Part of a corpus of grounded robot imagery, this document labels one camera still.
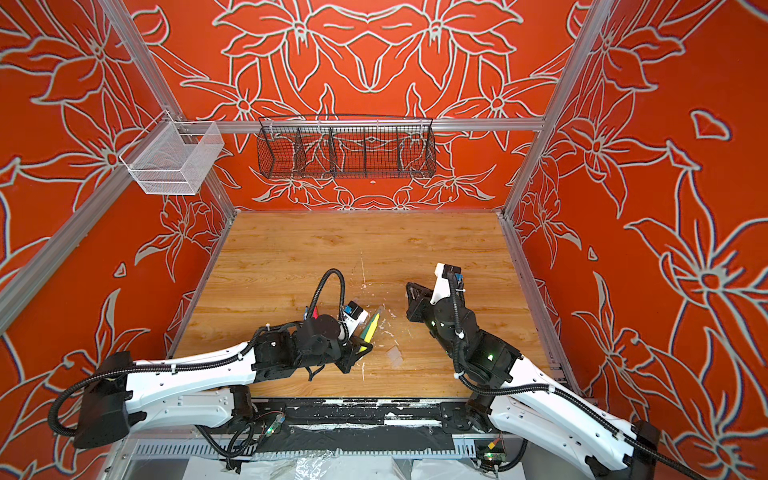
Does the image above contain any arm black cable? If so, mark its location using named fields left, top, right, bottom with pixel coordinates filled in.
left=449, top=269, right=709, bottom=480
left=305, top=268, right=347, bottom=325

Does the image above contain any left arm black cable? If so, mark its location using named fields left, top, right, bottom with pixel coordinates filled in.
left=305, top=268, right=347, bottom=325

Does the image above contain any black wire basket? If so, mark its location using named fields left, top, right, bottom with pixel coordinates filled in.
left=256, top=115, right=437, bottom=180

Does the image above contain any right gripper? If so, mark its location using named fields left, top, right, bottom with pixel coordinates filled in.
left=405, top=280, right=465, bottom=362

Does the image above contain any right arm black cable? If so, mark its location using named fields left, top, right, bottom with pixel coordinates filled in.
left=449, top=269, right=709, bottom=480

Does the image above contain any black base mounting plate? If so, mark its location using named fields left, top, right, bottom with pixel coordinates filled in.
left=202, top=397, right=517, bottom=455

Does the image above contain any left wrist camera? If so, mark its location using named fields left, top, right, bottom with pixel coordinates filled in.
left=342, top=301, right=369, bottom=334

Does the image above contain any white wire basket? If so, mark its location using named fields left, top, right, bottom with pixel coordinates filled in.
left=118, top=111, right=224, bottom=195

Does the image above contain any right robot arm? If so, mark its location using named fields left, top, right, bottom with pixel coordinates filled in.
left=406, top=280, right=699, bottom=479

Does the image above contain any yellow marker pen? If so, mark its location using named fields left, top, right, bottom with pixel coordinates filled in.
left=362, top=311, right=381, bottom=345

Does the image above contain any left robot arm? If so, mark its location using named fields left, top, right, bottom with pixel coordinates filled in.
left=47, top=315, right=373, bottom=449

